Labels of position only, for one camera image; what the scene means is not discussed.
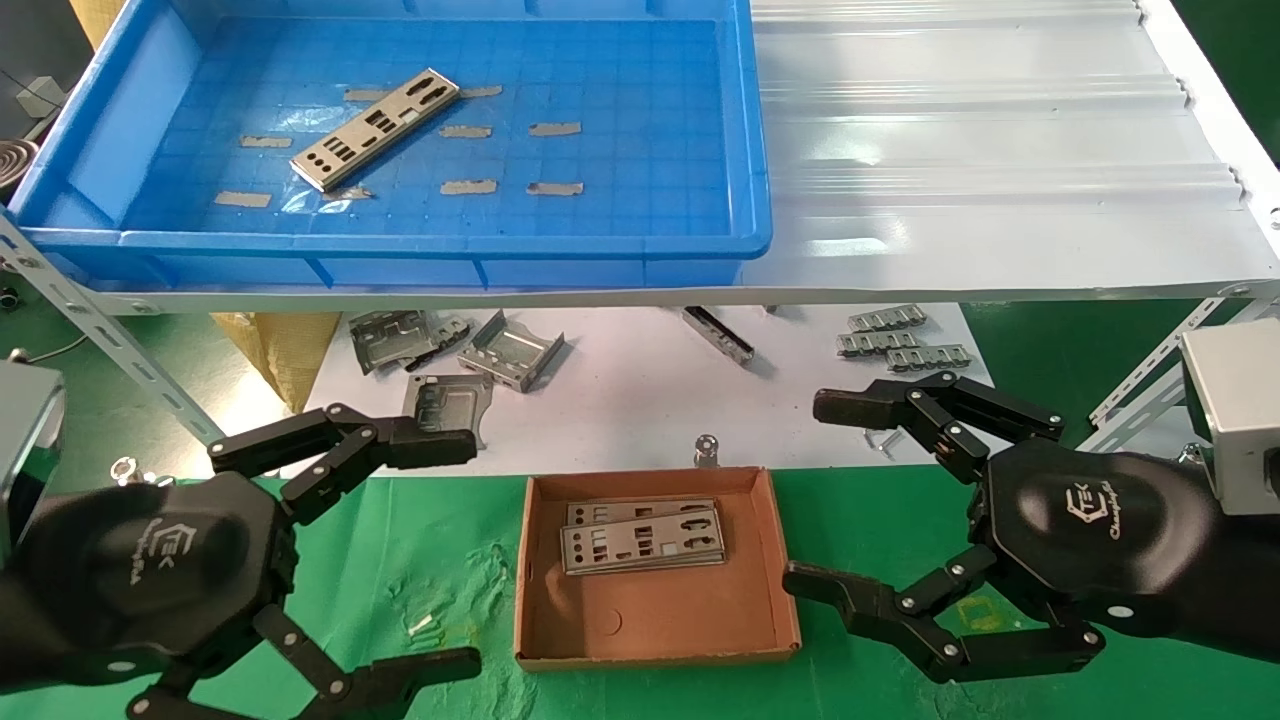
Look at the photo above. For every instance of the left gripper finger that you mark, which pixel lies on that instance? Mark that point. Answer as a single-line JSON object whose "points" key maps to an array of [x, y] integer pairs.
{"points": [[420, 448]]}

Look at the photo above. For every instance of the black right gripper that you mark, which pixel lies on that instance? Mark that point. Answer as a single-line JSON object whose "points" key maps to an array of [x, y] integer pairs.
{"points": [[1100, 530]]}

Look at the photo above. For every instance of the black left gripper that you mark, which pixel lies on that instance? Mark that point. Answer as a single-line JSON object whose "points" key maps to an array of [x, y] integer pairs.
{"points": [[150, 572]]}

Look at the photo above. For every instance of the silver metal IO shield plate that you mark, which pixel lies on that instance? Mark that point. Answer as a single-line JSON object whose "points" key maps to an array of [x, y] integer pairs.
{"points": [[362, 140], [705, 548], [615, 508]]}

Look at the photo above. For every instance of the brown cardboard box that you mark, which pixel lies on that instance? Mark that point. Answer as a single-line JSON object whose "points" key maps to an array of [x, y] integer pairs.
{"points": [[680, 620]]}

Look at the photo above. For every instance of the blue plastic tray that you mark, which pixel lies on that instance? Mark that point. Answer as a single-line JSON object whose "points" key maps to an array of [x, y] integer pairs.
{"points": [[600, 150]]}

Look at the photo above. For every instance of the small white box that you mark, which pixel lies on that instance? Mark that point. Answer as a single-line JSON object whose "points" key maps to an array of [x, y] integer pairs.
{"points": [[40, 95]]}

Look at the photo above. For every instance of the tiny metal scrap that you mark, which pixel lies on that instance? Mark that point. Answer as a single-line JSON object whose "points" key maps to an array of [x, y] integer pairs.
{"points": [[421, 625]]}

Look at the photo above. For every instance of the flat stamped gray metal plate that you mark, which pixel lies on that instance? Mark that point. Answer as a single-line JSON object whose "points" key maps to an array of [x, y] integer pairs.
{"points": [[452, 395]]}

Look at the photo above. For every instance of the small clear plastic clip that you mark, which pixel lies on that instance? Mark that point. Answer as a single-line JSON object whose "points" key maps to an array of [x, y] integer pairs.
{"points": [[878, 443]]}

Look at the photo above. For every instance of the green table cloth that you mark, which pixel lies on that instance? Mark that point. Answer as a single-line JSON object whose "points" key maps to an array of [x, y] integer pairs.
{"points": [[450, 540]]}

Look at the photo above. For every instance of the small gray metal part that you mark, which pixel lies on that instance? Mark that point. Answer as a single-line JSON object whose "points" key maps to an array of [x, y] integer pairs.
{"points": [[455, 328]]}

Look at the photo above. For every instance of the small silver binder clip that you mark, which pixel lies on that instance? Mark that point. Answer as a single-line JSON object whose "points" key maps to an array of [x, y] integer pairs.
{"points": [[707, 450]]}

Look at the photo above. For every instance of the silver connector strip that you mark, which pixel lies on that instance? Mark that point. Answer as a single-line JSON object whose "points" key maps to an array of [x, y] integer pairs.
{"points": [[930, 358], [878, 343], [887, 318]]}

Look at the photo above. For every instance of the yellow woven bag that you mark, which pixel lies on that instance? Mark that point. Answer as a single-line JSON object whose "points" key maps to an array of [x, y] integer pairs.
{"points": [[280, 350]]}

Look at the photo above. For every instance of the long narrow metal bar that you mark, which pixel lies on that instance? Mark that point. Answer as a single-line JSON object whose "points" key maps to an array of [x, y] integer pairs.
{"points": [[720, 337]]}

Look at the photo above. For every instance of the white sheet under shelf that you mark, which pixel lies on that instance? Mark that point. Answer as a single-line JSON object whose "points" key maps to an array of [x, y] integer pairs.
{"points": [[640, 400]]}

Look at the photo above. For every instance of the crumpled gray tape strip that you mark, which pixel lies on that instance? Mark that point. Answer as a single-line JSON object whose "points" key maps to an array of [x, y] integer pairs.
{"points": [[347, 193]]}

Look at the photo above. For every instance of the slotted steel shelf brace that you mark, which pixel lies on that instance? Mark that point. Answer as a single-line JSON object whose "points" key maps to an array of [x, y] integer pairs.
{"points": [[1130, 428], [100, 330], [1160, 355]]}

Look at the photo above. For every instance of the large silver bulldog clip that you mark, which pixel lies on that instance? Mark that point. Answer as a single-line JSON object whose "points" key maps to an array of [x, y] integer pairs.
{"points": [[122, 467]]}

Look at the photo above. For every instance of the white corrugated shelf panel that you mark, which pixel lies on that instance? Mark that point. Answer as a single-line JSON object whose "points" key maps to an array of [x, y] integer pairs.
{"points": [[1000, 150]]}

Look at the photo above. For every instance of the coiled metal tube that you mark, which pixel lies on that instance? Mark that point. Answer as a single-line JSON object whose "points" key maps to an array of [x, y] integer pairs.
{"points": [[15, 160]]}

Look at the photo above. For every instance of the bent gray metal bracket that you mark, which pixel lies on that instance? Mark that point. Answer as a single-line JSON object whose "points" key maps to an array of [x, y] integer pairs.
{"points": [[390, 340]]}

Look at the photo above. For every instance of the open gray metal bracket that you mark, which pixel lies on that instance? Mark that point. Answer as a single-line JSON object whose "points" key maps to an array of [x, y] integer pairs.
{"points": [[515, 355]]}

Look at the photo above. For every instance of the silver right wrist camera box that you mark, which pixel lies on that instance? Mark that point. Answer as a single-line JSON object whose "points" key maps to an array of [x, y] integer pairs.
{"points": [[1240, 420]]}

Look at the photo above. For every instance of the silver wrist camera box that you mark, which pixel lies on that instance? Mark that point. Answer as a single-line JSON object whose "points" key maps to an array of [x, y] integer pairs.
{"points": [[1240, 420], [25, 435]]}

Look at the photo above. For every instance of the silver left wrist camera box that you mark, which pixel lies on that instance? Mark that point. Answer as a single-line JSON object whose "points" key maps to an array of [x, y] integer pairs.
{"points": [[25, 435]]}

